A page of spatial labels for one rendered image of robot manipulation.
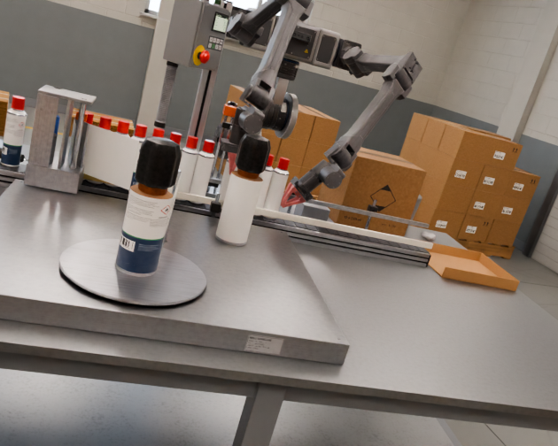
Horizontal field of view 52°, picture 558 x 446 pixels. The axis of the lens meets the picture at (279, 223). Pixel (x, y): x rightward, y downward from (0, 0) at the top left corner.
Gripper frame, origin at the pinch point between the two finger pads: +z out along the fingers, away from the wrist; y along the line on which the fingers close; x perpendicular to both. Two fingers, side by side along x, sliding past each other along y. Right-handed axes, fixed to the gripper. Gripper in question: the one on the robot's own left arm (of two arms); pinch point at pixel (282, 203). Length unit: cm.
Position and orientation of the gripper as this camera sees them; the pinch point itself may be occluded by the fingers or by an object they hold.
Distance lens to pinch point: 189.4
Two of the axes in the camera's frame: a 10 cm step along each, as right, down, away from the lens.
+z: -7.7, 6.4, 0.5
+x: 6.1, 7.0, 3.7
